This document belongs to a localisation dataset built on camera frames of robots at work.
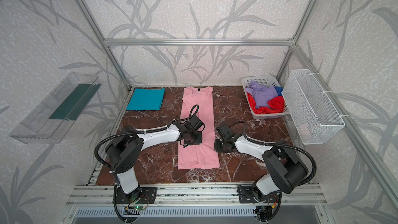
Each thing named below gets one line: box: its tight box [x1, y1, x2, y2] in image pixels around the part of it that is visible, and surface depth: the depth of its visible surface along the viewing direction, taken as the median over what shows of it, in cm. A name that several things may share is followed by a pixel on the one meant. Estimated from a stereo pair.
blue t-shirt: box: [274, 86, 284, 96], surface depth 108 cm
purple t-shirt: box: [245, 80, 279, 109], surface depth 108 cm
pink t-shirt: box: [178, 86, 220, 170], surface depth 90 cm
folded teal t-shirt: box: [126, 88, 166, 111], surface depth 116 cm
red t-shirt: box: [246, 92, 286, 115], surface depth 100 cm
